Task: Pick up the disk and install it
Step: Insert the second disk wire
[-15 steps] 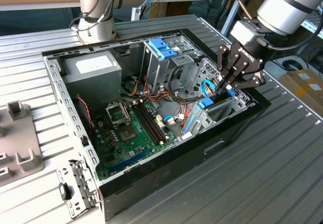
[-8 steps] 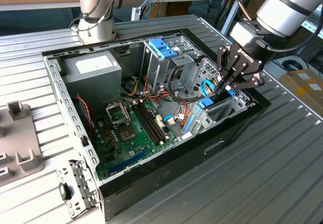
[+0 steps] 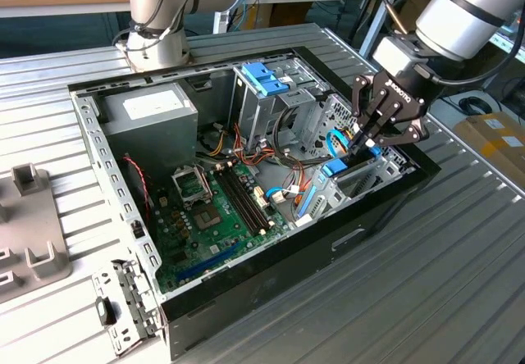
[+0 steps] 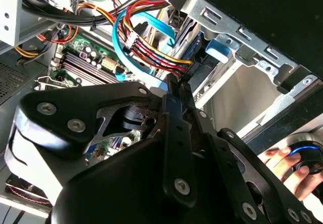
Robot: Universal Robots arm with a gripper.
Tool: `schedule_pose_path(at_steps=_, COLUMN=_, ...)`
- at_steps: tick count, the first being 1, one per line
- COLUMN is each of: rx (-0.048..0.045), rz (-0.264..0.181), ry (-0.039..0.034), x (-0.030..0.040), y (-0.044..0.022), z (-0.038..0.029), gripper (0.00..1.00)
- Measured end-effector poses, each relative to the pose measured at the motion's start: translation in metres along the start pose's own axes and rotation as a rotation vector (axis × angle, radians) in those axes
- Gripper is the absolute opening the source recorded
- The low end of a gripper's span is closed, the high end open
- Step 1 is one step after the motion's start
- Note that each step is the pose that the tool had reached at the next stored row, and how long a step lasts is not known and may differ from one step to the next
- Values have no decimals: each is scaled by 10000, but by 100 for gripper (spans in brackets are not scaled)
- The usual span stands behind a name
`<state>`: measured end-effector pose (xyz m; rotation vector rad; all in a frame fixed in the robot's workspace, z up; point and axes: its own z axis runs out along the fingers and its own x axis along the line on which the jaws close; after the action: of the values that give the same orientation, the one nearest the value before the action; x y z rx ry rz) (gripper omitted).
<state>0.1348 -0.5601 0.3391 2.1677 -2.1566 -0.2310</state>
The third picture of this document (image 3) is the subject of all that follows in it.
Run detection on black RAM slot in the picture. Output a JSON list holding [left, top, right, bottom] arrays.
[[215, 170, 266, 237], [225, 166, 275, 230]]

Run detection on orange power wire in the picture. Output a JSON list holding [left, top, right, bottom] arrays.
[[293, 175, 325, 212]]

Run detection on blue plastic bay handle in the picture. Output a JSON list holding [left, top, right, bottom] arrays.
[[240, 62, 291, 98]]

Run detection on metal disk bay cage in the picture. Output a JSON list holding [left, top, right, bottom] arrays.
[[228, 62, 354, 157]]

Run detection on cardboard box with labels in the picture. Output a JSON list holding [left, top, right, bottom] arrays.
[[452, 112, 525, 181]]

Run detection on black open PC case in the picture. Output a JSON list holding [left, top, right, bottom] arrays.
[[67, 46, 442, 361]]

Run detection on black tripod pole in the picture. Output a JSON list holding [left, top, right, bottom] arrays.
[[347, 0, 390, 44]]

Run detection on green motherboard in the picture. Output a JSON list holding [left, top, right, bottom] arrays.
[[147, 162, 289, 296]]

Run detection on CPU socket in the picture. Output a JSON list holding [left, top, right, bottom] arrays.
[[192, 202, 226, 233]]

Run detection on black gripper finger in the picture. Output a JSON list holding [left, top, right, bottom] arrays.
[[367, 100, 432, 148], [347, 75, 390, 155]]

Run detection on orange red wire bundle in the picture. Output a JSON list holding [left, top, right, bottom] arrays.
[[232, 122, 312, 195]]

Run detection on black cable silver connector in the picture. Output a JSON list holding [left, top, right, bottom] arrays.
[[371, 0, 411, 36]]

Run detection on metal socket cover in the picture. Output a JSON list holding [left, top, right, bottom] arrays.
[[170, 165, 215, 212]]

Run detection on grey camera cable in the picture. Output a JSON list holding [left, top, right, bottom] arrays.
[[413, 31, 525, 87]]

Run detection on grey power supply unit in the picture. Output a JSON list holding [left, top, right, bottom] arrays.
[[99, 83, 201, 184]]

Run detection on grey parts rack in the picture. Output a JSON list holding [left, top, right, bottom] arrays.
[[0, 162, 73, 304]]

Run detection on yellow black wire bundle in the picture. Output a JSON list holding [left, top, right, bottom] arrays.
[[206, 129, 227, 157]]

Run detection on blue wire with white plug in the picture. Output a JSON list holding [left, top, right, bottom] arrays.
[[264, 186, 307, 205]]

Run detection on coiled black cable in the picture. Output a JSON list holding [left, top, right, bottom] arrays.
[[457, 95, 500, 116]]

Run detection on red black twisted wire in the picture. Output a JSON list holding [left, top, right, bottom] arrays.
[[121, 153, 152, 222]]

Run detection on hard disk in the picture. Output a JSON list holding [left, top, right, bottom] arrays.
[[297, 150, 382, 221]]

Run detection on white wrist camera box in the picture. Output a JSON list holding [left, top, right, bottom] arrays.
[[371, 35, 426, 79]]

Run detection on black latch knob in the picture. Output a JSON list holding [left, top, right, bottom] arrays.
[[94, 296, 119, 326]]

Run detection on blue expansion slot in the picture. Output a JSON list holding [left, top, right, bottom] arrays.
[[176, 240, 242, 284]]

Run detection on metal card retention bracket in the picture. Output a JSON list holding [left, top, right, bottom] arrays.
[[90, 258, 166, 357]]

